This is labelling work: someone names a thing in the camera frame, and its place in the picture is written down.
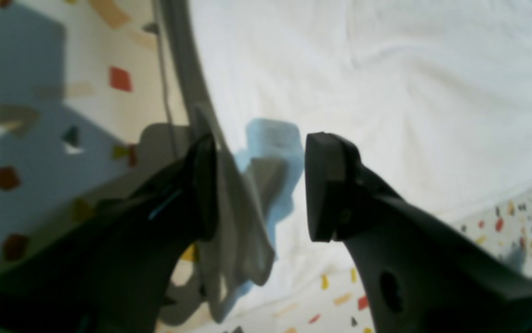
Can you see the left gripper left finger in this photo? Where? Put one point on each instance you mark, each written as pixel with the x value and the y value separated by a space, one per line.
pixel 111 274

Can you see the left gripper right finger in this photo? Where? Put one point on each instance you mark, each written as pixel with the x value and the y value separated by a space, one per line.
pixel 419 274

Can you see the white printed T-shirt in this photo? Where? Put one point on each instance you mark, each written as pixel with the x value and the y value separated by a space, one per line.
pixel 436 95

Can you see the terrazzo patterned tablecloth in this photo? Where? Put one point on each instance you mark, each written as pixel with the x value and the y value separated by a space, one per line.
pixel 85 121

